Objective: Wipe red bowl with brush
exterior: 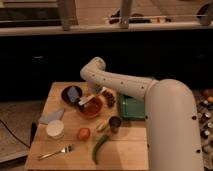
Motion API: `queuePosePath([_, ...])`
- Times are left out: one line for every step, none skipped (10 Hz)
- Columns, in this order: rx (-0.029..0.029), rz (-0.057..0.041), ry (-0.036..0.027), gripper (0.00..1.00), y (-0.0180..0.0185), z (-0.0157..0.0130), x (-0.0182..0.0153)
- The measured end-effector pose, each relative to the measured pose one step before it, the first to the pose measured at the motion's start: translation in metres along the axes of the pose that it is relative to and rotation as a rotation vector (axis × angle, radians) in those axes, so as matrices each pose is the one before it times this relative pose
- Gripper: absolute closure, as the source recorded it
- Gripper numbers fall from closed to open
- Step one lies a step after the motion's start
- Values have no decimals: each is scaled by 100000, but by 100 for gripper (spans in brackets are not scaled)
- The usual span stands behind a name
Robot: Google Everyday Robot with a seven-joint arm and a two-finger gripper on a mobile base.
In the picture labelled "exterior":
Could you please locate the red bowl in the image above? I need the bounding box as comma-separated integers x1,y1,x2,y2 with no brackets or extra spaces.
79,97,103,119

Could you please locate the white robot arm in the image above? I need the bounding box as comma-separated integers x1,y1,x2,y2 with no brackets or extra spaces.
80,57,204,171

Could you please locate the dark metal cup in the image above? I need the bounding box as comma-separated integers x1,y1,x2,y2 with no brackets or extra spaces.
109,116,121,133

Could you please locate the dark plate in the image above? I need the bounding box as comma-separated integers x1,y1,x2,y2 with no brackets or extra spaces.
61,86,82,105

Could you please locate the green tray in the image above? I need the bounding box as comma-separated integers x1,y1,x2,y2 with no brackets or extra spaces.
119,95,145,121

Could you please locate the green chili pepper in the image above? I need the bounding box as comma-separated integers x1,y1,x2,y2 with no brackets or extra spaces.
92,134,109,164

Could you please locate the grey cloth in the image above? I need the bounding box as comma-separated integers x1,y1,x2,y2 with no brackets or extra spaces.
39,108,65,125

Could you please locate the orange tomato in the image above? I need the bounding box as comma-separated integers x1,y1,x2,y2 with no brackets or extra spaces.
77,128,90,141

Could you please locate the white dish brush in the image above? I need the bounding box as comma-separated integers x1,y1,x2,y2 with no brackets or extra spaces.
78,95,95,106

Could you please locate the yellow-green vegetable piece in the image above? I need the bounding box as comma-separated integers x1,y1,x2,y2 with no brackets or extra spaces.
96,122,109,132

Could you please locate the silver fork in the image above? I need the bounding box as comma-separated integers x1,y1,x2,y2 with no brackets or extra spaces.
38,144,73,160

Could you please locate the white cup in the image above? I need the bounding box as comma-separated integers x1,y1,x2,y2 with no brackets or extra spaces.
46,120,64,139

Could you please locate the dark red food item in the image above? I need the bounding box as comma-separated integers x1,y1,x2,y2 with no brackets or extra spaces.
102,91,115,108

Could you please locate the black cable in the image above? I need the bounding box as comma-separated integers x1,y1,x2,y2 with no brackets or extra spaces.
0,119,38,149

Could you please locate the blue sponge piece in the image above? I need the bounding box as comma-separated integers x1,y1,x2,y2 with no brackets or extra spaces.
67,87,79,103

